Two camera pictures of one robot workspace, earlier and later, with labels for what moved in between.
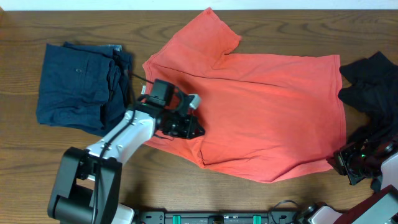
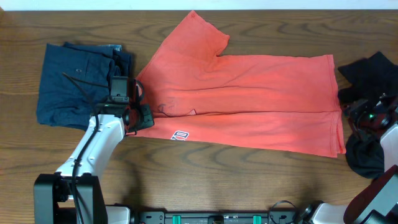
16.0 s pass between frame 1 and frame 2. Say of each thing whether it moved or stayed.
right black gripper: moved
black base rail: stayed
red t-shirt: moved
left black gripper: moved
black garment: stayed
